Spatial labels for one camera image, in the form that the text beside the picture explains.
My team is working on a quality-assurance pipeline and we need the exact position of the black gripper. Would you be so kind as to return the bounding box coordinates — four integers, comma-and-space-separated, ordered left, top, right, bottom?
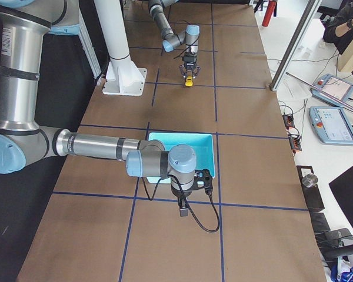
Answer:
179, 52, 201, 78
171, 187, 191, 217

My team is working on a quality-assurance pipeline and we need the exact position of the yellow beetle toy car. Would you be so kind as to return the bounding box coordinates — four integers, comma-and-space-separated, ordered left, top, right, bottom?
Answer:
185, 76, 194, 87

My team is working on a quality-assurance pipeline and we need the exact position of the turquoise plastic bin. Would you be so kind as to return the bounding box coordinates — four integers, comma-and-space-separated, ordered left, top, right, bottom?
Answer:
148, 132, 215, 177

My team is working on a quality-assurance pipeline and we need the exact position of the red cylinder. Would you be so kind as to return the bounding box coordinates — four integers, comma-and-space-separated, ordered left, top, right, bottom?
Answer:
262, 0, 277, 27

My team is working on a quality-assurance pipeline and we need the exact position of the orange power strip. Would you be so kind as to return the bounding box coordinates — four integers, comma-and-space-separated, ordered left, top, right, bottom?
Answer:
282, 113, 302, 155

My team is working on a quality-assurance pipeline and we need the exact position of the metal cup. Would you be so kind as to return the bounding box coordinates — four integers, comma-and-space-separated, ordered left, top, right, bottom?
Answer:
301, 173, 318, 188

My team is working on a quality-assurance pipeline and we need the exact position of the black box under cup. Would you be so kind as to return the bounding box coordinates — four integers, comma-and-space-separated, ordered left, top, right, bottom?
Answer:
297, 165, 325, 212

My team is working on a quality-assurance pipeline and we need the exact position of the silver reacher grabber stick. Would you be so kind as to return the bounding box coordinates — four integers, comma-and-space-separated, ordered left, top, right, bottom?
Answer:
286, 72, 353, 112

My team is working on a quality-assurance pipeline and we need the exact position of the far teach pendant tablet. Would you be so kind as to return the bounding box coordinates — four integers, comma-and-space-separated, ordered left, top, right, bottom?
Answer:
310, 74, 353, 106

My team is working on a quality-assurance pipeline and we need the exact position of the teach pendant tablet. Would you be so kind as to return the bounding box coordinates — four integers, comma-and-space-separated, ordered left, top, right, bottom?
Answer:
310, 74, 353, 106
309, 106, 353, 146

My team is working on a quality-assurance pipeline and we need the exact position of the near teach pendant tablet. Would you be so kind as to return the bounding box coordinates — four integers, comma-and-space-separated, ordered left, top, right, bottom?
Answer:
309, 106, 353, 146

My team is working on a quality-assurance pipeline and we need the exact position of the seated person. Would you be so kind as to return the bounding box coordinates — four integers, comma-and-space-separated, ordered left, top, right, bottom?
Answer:
323, 2, 353, 54

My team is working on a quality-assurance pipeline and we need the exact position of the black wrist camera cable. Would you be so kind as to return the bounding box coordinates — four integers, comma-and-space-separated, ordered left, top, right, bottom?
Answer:
144, 173, 220, 233

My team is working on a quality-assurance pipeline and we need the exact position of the white camera mast with base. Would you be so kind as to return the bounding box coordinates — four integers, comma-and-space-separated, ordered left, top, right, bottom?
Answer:
94, 0, 147, 96

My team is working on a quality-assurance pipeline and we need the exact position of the aluminium frame post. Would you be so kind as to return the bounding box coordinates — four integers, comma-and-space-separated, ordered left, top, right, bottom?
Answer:
269, 0, 321, 91

